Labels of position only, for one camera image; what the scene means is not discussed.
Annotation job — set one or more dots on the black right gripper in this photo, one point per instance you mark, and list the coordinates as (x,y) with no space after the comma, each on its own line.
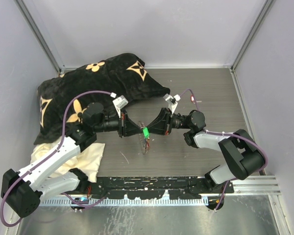
(161,125)

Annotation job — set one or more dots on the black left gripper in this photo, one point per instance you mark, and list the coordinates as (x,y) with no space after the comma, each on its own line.
(126,127)

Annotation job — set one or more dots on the green key tag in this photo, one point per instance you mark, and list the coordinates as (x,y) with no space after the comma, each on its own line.
(146,132)

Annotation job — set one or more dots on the red key tag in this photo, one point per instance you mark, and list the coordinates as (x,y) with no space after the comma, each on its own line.
(194,101)

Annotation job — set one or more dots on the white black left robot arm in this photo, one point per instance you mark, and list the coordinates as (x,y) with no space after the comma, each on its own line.
(25,189)

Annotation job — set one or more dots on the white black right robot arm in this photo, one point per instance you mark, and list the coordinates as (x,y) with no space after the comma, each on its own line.
(242,155)

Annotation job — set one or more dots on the black floral plush blanket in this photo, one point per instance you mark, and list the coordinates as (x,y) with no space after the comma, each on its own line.
(66,97)

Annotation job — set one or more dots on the cream white cloth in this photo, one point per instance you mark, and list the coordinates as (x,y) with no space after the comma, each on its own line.
(88,161)

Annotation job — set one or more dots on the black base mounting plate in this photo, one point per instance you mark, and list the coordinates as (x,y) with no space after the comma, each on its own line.
(178,187)

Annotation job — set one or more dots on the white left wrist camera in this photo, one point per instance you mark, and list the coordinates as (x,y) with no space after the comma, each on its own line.
(119,103)

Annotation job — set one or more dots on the blue slotted cable duct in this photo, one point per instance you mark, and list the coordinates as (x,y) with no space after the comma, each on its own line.
(63,201)

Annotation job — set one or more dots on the left aluminium frame post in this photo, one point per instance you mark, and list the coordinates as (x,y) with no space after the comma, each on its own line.
(36,24)

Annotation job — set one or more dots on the aluminium frame post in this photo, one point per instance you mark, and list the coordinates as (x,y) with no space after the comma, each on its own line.
(253,31)
(36,24)

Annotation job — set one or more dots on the right aluminium frame post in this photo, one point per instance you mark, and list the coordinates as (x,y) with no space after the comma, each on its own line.
(253,31)

